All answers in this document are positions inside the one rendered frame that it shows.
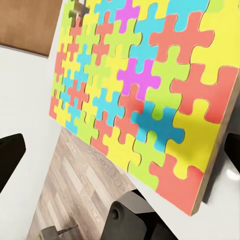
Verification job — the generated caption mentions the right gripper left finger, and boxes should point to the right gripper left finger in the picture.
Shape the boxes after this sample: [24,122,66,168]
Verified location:
[0,133,26,193]

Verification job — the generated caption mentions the jigsaw puzzle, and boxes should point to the jigsaw puzzle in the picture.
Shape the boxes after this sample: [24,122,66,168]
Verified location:
[49,0,240,217]

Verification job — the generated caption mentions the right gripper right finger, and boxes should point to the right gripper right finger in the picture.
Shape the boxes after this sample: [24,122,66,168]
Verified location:
[224,133,240,173]

